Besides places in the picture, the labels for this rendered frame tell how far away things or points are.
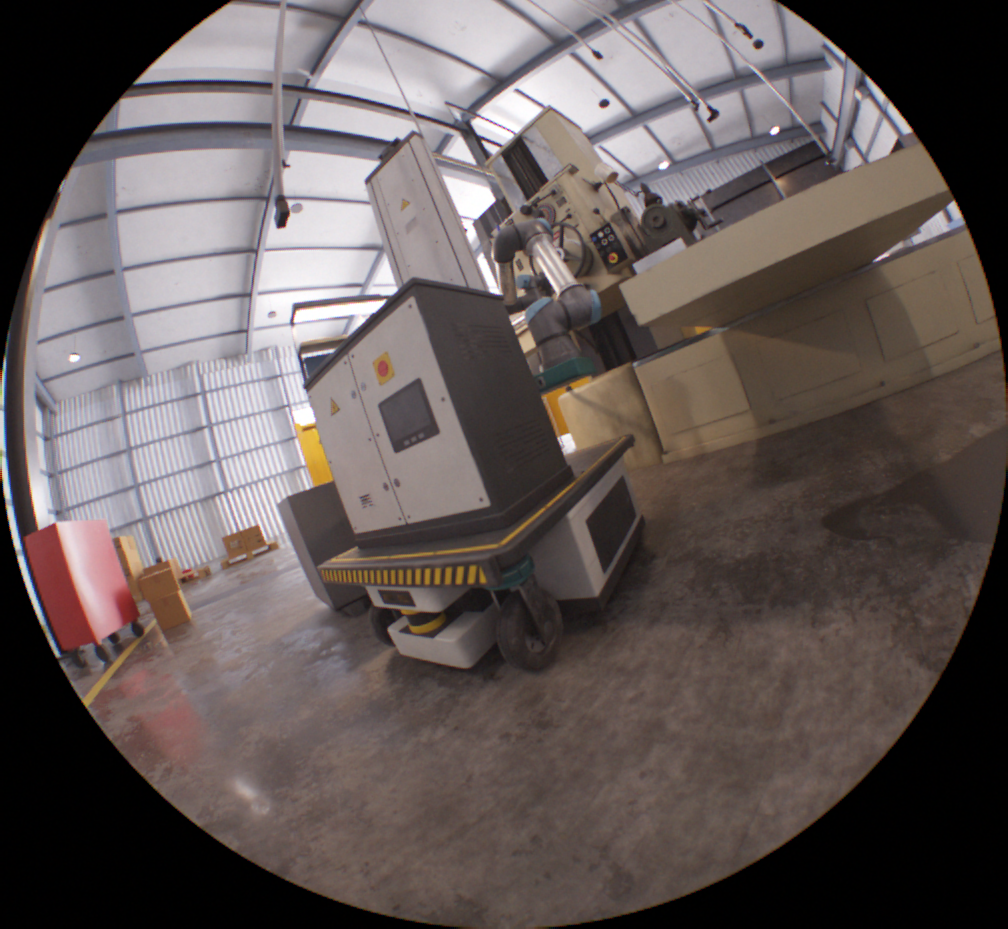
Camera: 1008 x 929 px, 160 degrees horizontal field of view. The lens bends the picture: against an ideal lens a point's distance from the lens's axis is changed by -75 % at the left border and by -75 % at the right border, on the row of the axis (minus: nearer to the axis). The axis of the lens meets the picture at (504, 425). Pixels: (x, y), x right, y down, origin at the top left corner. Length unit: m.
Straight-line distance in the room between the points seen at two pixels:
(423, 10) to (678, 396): 8.34
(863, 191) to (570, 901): 1.12
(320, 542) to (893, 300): 2.74
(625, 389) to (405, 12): 8.19
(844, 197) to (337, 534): 1.84
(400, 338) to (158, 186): 9.86
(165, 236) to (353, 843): 11.18
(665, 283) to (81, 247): 11.55
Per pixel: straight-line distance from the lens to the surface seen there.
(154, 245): 11.34
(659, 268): 0.82
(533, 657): 0.75
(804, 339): 1.95
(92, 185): 10.56
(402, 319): 0.75
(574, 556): 0.77
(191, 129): 6.12
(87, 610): 3.03
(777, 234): 0.80
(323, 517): 1.52
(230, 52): 9.07
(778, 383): 1.96
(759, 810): 0.52
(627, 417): 2.18
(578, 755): 0.62
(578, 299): 1.23
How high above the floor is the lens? 0.48
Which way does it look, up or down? 2 degrees up
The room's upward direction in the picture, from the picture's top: 21 degrees counter-clockwise
